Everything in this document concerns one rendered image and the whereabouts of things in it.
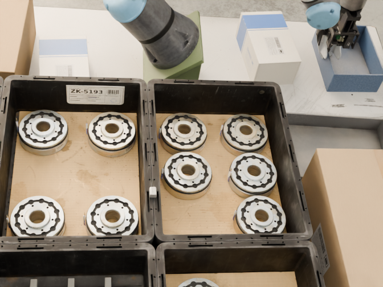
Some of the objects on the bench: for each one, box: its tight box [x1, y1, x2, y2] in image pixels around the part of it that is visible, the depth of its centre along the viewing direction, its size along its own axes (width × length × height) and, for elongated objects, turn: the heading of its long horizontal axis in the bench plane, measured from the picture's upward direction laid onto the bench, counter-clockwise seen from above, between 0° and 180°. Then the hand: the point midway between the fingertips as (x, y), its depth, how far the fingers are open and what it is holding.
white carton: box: [39, 36, 89, 77], centre depth 156 cm, size 20×12×9 cm, turn 4°
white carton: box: [235, 11, 301, 85], centre depth 172 cm, size 20×12×9 cm, turn 5°
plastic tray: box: [286, 112, 383, 179], centre depth 155 cm, size 27×20×5 cm
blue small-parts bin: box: [311, 25, 383, 92], centre depth 175 cm, size 20×15×7 cm
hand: (324, 52), depth 173 cm, fingers closed
